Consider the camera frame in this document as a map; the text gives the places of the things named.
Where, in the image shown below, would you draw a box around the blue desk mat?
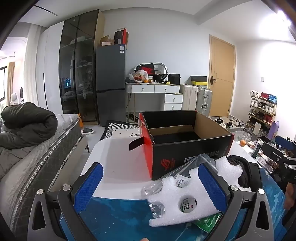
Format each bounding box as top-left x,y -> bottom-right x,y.
59,166 -> 288,241

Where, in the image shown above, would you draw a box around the person's right hand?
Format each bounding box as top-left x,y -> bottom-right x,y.
284,182 -> 296,211

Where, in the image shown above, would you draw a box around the black and red cardboard box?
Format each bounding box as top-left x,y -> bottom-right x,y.
129,111 -> 235,181

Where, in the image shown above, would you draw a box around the black and white rug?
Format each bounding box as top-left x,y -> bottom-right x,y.
99,120 -> 141,142

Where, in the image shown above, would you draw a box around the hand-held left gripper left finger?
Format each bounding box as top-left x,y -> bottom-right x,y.
27,162 -> 104,241

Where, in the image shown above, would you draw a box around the black glove red trim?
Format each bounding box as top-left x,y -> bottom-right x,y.
227,155 -> 250,188

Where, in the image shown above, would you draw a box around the scattered shoes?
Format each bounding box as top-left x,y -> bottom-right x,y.
214,116 -> 247,129

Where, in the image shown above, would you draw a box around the black and red tall box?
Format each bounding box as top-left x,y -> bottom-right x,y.
114,28 -> 129,49

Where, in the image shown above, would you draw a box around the beige suitcase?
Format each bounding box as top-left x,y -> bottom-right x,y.
180,84 -> 199,111

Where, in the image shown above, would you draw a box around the black bag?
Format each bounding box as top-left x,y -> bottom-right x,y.
168,73 -> 181,85

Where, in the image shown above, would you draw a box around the red and black shoebox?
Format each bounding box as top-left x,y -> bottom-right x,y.
135,63 -> 155,75

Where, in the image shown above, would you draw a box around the tan curtain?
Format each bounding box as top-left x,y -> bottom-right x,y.
7,61 -> 16,98

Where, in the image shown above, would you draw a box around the white dresser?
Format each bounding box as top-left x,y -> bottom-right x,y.
125,83 -> 184,122

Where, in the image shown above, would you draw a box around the dark duvet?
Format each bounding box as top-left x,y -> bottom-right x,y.
0,102 -> 58,181

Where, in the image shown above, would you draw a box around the white wardrobe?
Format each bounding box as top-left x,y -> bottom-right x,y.
35,21 -> 64,115

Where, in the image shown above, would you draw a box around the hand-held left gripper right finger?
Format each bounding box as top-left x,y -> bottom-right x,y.
198,162 -> 275,241

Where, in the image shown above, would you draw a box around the yellow and black box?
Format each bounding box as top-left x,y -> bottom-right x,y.
191,75 -> 208,88

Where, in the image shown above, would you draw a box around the grey bed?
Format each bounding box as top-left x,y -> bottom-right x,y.
0,113 -> 88,241

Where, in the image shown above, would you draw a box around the plastic bag of food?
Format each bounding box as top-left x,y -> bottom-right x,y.
129,70 -> 149,83

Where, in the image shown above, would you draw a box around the white foam insert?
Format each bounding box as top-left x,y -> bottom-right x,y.
147,156 -> 243,227

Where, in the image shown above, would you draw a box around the white curtain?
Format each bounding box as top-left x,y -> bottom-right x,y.
23,24 -> 47,107

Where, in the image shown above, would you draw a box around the white office chair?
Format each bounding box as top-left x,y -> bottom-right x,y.
9,92 -> 25,106

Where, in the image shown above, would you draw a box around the brown cardboard box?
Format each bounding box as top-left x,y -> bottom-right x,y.
100,35 -> 115,46

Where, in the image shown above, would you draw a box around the shoe rack with shoes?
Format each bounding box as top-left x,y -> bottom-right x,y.
246,90 -> 278,128

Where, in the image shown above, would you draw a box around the black ear cushion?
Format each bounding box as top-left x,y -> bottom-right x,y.
240,160 -> 263,193

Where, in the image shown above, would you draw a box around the silver suitcase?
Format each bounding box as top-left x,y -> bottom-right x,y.
196,88 -> 213,116

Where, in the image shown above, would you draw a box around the wooden door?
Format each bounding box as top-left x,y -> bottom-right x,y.
208,35 -> 236,117

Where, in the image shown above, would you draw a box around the green packet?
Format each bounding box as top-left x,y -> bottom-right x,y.
193,212 -> 223,233

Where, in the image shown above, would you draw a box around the glass door cabinet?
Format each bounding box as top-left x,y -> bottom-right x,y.
59,10 -> 100,122

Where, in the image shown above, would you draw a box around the oval mirror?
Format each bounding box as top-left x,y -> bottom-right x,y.
148,62 -> 167,80

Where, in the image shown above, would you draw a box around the clear plastic zip bag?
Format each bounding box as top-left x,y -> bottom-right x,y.
142,153 -> 220,219

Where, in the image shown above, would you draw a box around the grey fridge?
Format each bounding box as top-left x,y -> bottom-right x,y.
95,44 -> 126,127

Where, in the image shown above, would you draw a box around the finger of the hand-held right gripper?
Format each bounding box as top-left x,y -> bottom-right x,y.
261,143 -> 296,168
274,135 -> 296,150

